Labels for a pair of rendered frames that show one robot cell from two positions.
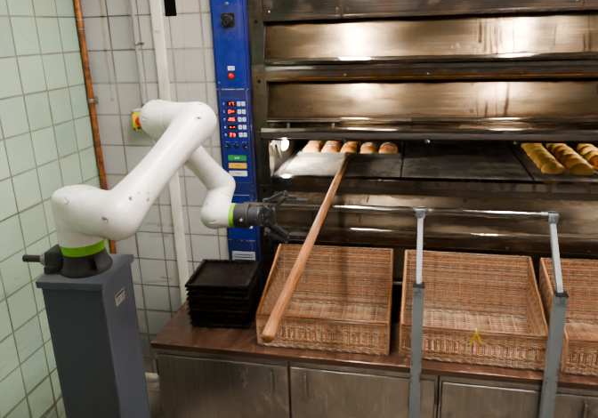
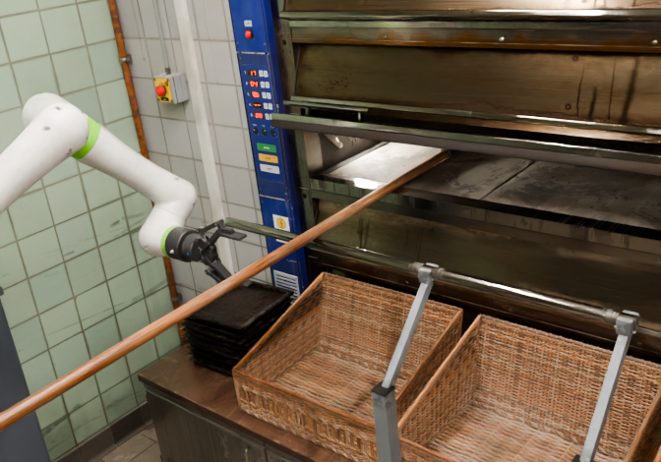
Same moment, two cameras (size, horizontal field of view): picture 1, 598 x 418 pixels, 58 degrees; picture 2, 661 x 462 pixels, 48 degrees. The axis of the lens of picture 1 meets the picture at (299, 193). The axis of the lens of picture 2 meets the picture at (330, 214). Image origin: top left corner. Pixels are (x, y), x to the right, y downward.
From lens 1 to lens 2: 1.20 m
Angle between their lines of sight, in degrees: 28
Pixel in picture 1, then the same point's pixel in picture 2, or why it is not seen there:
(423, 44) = not seen: outside the picture
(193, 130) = (36, 144)
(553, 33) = not seen: outside the picture
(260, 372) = (238, 444)
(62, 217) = not seen: outside the picture
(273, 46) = not seen: outside the picture
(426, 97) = (502, 78)
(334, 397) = not seen: outside the picture
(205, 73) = (226, 28)
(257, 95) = (284, 62)
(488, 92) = (599, 75)
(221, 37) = not seen: outside the picture
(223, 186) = (169, 201)
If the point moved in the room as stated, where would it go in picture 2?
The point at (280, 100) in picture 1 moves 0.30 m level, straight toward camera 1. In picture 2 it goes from (312, 70) to (263, 94)
